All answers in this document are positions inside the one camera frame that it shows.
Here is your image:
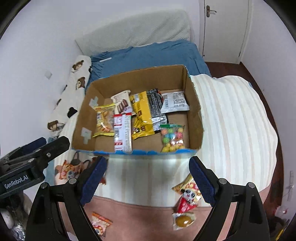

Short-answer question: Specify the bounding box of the yellow panda snack bag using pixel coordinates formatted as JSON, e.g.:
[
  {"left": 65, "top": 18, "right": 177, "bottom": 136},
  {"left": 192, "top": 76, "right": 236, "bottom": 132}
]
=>
[{"left": 171, "top": 174, "right": 202, "bottom": 204}]

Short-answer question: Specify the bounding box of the red small snack packet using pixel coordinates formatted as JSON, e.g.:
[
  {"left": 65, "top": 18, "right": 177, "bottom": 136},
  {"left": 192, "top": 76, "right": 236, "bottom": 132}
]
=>
[{"left": 176, "top": 197, "right": 197, "bottom": 213}]

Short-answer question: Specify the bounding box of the orange panda snack bag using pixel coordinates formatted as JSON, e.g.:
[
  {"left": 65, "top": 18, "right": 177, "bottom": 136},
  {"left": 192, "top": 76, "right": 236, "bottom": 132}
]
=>
[{"left": 91, "top": 212, "right": 113, "bottom": 237}]

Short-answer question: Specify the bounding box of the clear egg yolk pastry packet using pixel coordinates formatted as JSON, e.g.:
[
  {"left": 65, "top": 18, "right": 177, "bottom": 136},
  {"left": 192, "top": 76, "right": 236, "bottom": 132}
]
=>
[{"left": 172, "top": 212, "right": 196, "bottom": 230}]

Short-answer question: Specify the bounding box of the calico cat plush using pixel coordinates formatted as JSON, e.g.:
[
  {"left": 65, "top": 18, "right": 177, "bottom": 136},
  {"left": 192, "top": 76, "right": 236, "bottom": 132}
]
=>
[{"left": 54, "top": 150, "right": 97, "bottom": 185}]

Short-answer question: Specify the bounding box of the striped cream blanket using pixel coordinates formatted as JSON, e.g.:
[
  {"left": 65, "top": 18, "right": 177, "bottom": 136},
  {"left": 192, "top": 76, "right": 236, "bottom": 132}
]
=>
[{"left": 54, "top": 66, "right": 278, "bottom": 207}]

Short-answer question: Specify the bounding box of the bear print long pillow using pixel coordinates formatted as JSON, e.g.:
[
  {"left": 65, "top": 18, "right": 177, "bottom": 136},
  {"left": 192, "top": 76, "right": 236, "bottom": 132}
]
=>
[{"left": 47, "top": 55, "right": 92, "bottom": 138}]

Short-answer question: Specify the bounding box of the yellow chips snack bag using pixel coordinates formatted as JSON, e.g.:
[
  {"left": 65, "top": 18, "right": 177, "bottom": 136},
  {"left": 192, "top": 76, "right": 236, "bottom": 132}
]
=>
[{"left": 93, "top": 103, "right": 115, "bottom": 138}]

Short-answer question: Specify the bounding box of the colourful candy balls bag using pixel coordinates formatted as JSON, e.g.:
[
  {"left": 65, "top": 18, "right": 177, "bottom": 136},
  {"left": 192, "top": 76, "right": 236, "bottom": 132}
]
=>
[{"left": 160, "top": 123, "right": 185, "bottom": 153}]

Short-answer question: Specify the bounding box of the white red snack bar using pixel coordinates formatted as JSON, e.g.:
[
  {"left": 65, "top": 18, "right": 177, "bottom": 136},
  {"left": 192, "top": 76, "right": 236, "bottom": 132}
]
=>
[{"left": 113, "top": 113, "right": 132, "bottom": 153}]

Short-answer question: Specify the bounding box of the yellow black snack bag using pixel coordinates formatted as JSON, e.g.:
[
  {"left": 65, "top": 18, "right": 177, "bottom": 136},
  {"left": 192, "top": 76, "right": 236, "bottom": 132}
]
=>
[{"left": 130, "top": 91, "right": 155, "bottom": 140}]

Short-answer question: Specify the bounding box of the black snack packet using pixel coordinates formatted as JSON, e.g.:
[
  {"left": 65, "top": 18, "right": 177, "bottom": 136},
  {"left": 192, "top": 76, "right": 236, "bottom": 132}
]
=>
[{"left": 146, "top": 88, "right": 168, "bottom": 124}]

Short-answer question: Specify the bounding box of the white chocolate stick packet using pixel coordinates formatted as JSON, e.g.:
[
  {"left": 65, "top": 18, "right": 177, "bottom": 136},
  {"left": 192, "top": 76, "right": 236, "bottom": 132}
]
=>
[{"left": 111, "top": 90, "right": 133, "bottom": 114}]

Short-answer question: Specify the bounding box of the white barcode snack packet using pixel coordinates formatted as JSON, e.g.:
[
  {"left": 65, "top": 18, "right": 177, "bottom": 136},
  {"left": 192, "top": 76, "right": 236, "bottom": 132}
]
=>
[{"left": 161, "top": 91, "right": 190, "bottom": 114}]

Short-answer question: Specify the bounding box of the cardboard box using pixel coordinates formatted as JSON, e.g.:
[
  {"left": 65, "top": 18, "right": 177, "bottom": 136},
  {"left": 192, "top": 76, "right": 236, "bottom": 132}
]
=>
[{"left": 72, "top": 65, "right": 204, "bottom": 155}]

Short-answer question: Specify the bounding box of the blue bed sheet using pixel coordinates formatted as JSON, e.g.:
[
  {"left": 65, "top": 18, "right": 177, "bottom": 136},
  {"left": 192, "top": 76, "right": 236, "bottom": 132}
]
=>
[{"left": 86, "top": 40, "right": 211, "bottom": 88}]

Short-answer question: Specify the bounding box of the white door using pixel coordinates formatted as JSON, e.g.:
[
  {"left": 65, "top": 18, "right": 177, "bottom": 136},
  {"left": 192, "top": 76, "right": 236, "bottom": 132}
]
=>
[{"left": 203, "top": 0, "right": 249, "bottom": 63}]

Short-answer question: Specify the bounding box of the grey white pillow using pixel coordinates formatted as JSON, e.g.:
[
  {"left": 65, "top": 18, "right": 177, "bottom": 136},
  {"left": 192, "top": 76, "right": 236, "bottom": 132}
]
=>
[{"left": 75, "top": 9, "right": 191, "bottom": 56}]

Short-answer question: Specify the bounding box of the door handle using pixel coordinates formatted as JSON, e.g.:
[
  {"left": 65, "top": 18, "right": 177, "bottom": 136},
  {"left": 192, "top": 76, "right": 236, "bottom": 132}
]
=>
[{"left": 206, "top": 5, "right": 217, "bottom": 18}]

